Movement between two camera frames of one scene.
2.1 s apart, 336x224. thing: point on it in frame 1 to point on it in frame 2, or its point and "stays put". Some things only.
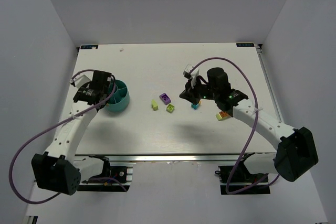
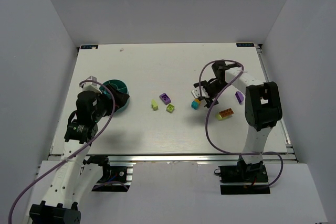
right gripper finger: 190,96 to 209,102
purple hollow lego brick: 165,98 stays put
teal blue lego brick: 195,106 stays put
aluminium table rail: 177,157 stays put
